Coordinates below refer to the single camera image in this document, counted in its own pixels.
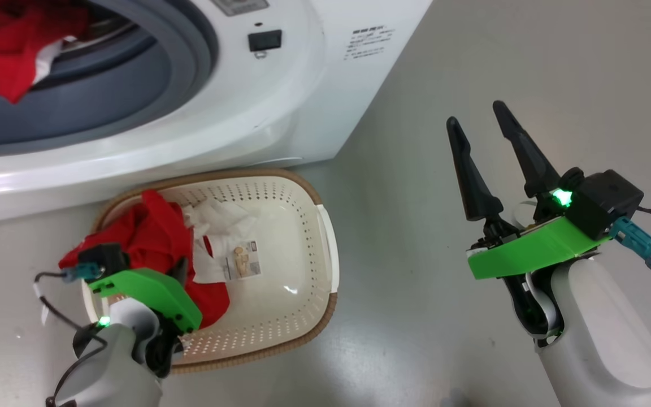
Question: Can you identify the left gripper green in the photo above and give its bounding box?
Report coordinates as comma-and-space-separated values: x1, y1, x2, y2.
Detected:
88, 257, 203, 334

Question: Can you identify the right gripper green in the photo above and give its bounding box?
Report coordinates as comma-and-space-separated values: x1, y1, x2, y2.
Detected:
446, 101, 611, 280

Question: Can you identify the red garment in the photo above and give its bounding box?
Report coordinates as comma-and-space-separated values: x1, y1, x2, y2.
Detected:
0, 0, 92, 105
59, 189, 231, 330

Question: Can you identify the cream perforated laundry basket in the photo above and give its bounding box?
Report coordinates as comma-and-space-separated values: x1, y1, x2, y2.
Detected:
80, 168, 340, 374

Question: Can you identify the grey rubber door seal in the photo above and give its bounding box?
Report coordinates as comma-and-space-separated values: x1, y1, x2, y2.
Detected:
0, 0, 219, 160

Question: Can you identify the white front-load washing machine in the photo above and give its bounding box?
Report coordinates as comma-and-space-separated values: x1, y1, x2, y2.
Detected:
0, 0, 433, 227

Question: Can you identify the black door latch socket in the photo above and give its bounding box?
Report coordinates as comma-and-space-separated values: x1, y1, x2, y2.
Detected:
248, 29, 283, 54

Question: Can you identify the printed paper clothing tag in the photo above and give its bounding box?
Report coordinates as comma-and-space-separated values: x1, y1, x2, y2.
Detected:
225, 240, 263, 281

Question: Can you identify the black text notice sticker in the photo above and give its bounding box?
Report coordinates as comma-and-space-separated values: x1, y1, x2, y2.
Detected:
345, 25, 397, 60

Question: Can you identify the grey warning sticker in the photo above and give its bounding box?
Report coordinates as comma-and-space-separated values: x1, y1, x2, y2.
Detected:
210, 0, 270, 16

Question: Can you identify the left teal cable connector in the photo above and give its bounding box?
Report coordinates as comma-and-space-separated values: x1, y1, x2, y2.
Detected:
63, 265, 104, 283

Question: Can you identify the teal cable connector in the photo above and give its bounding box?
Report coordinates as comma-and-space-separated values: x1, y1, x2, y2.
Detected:
610, 218, 651, 258
63, 265, 104, 283

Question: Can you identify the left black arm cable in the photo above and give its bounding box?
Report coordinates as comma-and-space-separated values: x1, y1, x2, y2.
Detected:
34, 271, 106, 407

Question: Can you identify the right teal cable connector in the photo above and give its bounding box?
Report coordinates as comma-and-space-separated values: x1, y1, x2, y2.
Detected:
610, 218, 651, 258

